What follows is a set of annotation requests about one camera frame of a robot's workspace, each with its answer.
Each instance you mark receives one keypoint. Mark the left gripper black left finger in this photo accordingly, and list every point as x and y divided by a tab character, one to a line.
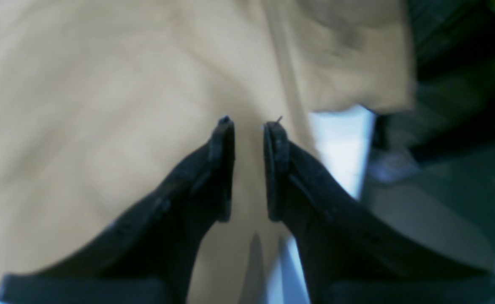
147	254

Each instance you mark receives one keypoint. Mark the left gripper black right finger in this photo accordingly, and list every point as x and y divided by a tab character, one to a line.
348	255

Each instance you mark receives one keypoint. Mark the tan brown t-shirt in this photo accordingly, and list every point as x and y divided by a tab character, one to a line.
100	99

